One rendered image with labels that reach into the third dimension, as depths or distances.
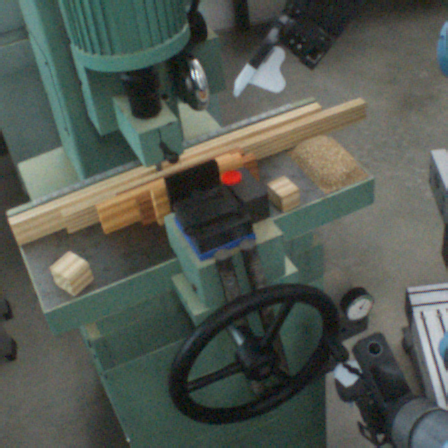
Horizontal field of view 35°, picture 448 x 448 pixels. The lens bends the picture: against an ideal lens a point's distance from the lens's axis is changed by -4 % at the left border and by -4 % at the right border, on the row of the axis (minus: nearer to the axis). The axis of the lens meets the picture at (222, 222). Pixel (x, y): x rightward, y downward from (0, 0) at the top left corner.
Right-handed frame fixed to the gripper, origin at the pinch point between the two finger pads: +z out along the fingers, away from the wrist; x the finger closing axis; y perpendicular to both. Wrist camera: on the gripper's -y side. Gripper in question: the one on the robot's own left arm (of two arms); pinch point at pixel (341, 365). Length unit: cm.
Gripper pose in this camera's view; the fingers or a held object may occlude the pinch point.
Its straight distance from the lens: 113.5
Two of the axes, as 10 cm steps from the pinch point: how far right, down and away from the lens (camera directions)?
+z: -3.1, -1.2, 9.4
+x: 9.0, -3.7, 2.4
